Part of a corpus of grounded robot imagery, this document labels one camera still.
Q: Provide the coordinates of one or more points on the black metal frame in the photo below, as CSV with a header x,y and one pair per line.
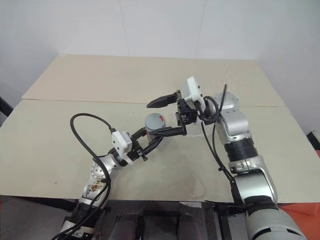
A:
x,y
222,220

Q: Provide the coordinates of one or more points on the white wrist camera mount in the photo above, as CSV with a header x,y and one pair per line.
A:
x,y
193,91
121,143

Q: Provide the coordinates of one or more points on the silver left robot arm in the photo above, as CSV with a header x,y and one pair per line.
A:
x,y
96,172

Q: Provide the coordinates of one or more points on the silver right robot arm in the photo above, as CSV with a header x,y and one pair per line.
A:
x,y
250,180

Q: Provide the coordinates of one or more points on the orange object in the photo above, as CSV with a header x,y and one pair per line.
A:
x,y
302,212

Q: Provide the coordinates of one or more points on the jar with red label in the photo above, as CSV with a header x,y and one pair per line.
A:
x,y
149,135

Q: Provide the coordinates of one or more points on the grey cylindrical can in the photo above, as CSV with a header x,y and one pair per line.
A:
x,y
155,121

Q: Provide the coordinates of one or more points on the red and black object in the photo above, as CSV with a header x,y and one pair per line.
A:
x,y
314,140

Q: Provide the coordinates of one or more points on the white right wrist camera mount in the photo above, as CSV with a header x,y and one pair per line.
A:
x,y
193,91

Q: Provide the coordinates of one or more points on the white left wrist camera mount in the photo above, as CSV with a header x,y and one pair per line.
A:
x,y
121,143

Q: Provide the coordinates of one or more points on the dark rounded shape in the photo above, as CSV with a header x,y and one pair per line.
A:
x,y
130,226

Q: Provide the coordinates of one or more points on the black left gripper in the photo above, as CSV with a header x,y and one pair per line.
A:
x,y
137,152

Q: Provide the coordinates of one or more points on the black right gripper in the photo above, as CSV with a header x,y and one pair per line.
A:
x,y
186,111

